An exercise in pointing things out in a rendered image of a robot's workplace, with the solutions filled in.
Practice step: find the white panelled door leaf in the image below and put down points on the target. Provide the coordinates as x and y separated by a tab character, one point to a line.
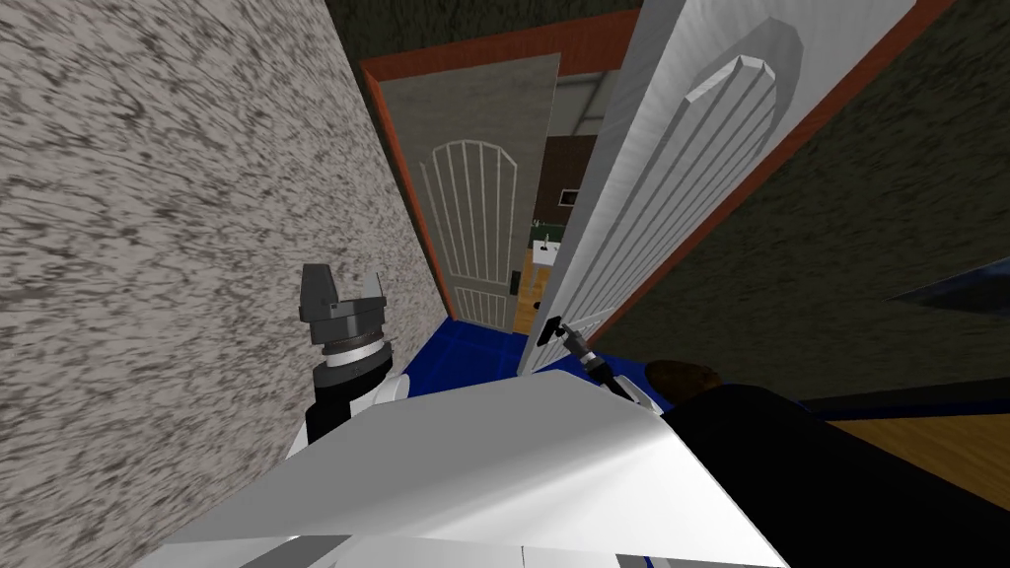
678	173

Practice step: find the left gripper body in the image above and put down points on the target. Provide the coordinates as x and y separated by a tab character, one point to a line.
347	319

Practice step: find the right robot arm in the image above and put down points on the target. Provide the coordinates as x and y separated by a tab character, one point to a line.
789	489

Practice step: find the grey door with arch pattern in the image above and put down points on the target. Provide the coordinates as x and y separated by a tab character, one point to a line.
473	173

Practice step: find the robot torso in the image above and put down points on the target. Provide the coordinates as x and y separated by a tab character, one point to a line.
489	465

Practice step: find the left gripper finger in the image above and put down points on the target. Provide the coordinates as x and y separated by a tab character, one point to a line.
319	285
372	286

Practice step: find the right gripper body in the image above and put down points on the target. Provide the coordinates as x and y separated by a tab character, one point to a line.
574	339

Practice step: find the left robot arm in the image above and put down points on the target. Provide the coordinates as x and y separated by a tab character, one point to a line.
347	383

